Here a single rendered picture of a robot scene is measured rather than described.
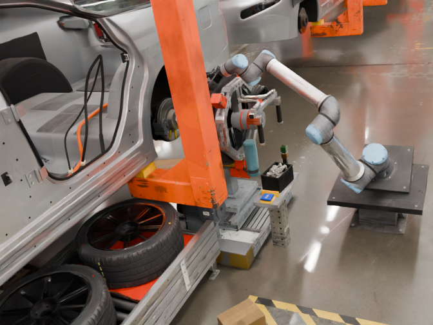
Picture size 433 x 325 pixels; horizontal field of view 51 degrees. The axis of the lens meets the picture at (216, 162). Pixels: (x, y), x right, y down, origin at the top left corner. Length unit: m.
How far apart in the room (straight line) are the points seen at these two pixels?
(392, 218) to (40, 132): 2.53
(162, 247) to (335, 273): 1.11
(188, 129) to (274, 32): 3.17
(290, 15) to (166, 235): 3.61
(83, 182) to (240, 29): 3.42
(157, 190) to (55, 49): 2.27
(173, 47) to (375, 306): 1.84
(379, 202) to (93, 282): 1.85
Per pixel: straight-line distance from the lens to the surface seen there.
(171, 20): 2.46
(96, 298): 2.49
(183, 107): 2.60
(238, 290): 3.03
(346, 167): 2.93
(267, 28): 5.58
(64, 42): 4.94
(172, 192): 2.97
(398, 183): 3.30
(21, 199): 2.41
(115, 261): 2.72
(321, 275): 3.07
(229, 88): 3.04
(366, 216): 3.44
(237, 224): 3.34
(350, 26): 6.54
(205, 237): 2.95
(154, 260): 2.76
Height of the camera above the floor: 2.04
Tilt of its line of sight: 26 degrees down
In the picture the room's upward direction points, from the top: 11 degrees counter-clockwise
